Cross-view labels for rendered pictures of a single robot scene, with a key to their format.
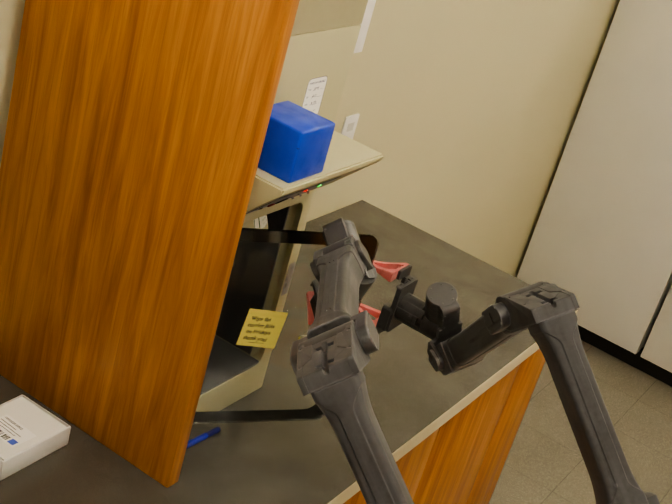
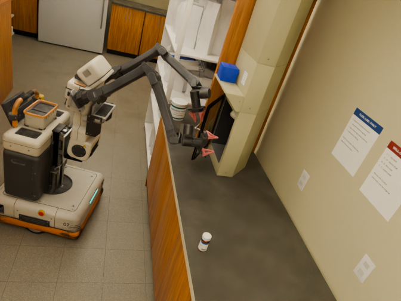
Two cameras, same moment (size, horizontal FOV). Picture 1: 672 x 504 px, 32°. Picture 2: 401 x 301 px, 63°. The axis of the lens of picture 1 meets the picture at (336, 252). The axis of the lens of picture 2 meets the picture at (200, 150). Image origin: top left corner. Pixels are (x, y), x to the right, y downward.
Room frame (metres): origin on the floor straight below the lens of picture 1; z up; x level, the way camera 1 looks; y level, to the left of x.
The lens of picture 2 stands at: (3.21, -1.34, 2.12)
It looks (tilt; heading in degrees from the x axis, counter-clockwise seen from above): 30 degrees down; 135
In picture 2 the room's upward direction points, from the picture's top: 18 degrees clockwise
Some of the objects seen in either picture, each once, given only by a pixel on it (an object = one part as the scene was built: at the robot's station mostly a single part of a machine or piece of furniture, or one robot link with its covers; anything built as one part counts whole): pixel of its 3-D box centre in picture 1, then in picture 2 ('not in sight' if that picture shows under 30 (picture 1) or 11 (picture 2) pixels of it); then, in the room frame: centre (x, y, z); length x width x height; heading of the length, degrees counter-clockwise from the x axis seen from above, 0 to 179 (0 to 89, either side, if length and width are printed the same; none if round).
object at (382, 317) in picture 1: (374, 308); (207, 149); (2.04, -0.10, 1.18); 0.09 x 0.07 x 0.07; 65
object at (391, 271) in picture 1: (385, 277); (210, 138); (2.04, -0.10, 1.25); 0.09 x 0.07 x 0.07; 65
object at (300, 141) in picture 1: (288, 141); (227, 72); (1.79, 0.12, 1.55); 0.10 x 0.10 x 0.09; 64
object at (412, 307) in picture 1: (410, 310); (197, 142); (2.01, -0.17, 1.21); 0.07 x 0.07 x 0.10; 65
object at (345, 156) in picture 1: (302, 183); (226, 91); (1.86, 0.09, 1.46); 0.32 x 0.11 x 0.10; 154
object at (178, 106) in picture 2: not in sight; (178, 108); (1.26, 0.24, 1.01); 0.13 x 0.13 x 0.15
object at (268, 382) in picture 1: (275, 330); (207, 126); (1.83, 0.06, 1.19); 0.30 x 0.01 x 0.40; 120
